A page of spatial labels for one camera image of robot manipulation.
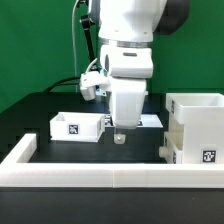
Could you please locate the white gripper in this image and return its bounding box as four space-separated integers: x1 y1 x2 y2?
110 78 147 144

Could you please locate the white drawer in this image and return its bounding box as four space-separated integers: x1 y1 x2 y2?
159 132 183 164
50 112 105 142

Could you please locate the white front drawer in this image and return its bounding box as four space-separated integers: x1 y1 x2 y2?
159 132 183 164

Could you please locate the white drawer cabinet box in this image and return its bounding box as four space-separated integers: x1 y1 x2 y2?
165 93 224 165

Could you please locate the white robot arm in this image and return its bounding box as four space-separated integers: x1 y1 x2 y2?
88 0 190 144

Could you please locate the white tag sheet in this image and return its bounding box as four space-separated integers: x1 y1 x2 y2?
105 114 163 128

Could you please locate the white U-shaped boundary fence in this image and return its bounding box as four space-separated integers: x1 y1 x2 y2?
0 133 224 189

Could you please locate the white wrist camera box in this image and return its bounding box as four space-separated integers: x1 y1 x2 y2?
80 71 111 101

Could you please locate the white thin cable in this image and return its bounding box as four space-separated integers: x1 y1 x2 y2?
71 0 83 94

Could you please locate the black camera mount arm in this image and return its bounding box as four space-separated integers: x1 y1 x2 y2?
78 0 100 61

